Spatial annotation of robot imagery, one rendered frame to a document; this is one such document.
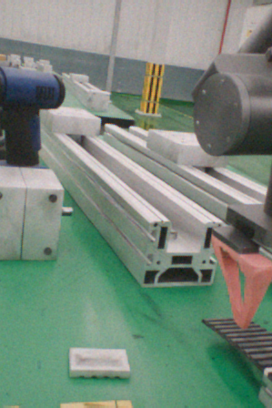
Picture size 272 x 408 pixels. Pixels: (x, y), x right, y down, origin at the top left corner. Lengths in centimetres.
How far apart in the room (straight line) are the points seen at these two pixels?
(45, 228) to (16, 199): 5
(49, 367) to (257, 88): 28
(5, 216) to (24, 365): 22
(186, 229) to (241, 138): 31
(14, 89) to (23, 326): 40
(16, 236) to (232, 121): 35
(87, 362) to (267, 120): 24
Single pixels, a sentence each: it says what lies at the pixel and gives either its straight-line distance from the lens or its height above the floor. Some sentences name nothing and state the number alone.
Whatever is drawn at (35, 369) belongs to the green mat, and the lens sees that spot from 43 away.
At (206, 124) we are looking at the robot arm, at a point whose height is 100.
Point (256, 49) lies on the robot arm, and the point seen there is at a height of 106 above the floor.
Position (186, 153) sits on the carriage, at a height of 89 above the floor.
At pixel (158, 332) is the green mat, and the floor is 78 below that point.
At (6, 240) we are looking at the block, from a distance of 61.
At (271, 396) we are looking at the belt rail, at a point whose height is 79.
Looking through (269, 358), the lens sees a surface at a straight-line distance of 45.
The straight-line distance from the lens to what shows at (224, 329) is 49.
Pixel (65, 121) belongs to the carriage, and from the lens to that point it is 109.
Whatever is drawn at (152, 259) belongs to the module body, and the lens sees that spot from 58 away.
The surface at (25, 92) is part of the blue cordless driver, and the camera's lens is 78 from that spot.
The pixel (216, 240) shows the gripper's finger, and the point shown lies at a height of 90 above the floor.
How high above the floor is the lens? 103
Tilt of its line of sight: 16 degrees down
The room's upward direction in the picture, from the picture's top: 9 degrees clockwise
